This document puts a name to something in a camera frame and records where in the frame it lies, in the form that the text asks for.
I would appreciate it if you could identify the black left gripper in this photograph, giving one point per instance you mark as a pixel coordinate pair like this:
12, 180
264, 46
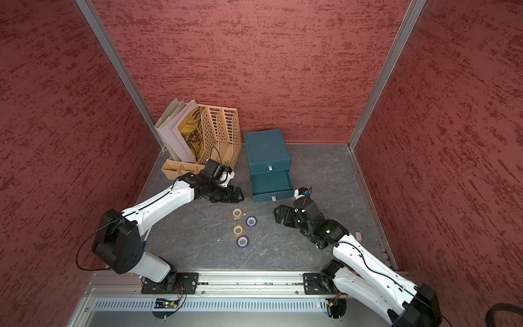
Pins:
227, 198

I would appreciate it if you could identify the teal drawer cabinet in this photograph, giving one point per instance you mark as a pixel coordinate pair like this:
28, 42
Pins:
267, 151

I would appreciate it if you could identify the yellow patterned book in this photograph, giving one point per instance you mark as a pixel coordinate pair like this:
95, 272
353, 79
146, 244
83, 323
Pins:
190, 128

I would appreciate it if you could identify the grey-beige folder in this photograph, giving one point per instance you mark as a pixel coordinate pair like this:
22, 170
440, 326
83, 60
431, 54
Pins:
171, 111

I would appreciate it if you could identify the beige plastic desk organizer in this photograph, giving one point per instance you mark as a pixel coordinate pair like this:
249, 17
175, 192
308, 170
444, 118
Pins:
222, 141

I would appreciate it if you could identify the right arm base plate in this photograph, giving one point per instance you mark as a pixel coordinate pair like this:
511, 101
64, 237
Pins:
318, 284

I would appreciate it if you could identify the blue white marker pen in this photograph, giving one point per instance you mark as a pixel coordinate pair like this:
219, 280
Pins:
145, 238

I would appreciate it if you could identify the orange tape roll upper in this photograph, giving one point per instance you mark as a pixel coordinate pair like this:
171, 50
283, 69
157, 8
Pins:
238, 213

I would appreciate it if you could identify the purple tape roll lower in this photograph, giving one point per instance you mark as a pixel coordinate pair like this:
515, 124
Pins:
242, 242

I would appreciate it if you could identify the purple tape roll upper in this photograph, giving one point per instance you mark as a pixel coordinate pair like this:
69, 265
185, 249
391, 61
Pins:
251, 222

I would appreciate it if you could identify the purple tape roll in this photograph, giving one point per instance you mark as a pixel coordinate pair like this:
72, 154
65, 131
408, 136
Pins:
251, 222
242, 242

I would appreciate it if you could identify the orange tape roll middle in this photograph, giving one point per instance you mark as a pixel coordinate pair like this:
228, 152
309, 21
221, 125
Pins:
238, 231

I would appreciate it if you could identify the aluminium front rail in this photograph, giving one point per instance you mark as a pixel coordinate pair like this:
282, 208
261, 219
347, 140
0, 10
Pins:
222, 298

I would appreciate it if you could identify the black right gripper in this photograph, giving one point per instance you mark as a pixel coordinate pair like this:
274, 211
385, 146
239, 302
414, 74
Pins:
289, 212

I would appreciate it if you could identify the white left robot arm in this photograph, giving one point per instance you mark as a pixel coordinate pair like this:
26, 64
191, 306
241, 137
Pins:
118, 240

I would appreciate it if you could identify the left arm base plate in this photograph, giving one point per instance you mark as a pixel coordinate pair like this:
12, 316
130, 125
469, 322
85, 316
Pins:
179, 282

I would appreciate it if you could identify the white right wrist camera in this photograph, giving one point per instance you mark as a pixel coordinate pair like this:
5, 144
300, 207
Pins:
301, 194

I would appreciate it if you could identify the orange tape roll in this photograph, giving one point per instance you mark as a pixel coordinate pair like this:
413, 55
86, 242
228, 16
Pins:
238, 231
238, 213

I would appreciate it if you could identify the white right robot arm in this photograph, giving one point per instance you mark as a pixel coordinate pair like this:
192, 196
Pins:
356, 272

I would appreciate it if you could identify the teal drawer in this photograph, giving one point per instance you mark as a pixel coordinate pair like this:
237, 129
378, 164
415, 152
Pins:
271, 186

